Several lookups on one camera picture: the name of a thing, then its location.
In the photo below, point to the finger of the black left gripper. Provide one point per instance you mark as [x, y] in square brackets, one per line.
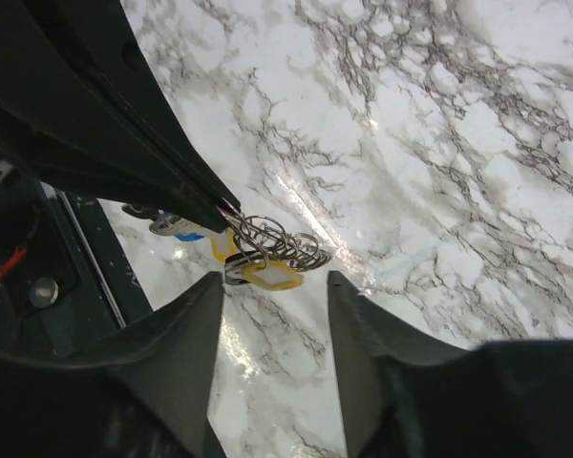
[97, 37]
[57, 124]

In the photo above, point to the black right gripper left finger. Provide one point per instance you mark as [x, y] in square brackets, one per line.
[142, 392]

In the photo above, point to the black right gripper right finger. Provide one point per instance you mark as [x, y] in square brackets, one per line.
[404, 393]

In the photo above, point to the blue key tag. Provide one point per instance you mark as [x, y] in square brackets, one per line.
[169, 225]

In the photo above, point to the yellow key tag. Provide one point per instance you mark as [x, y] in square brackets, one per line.
[273, 275]
[223, 245]

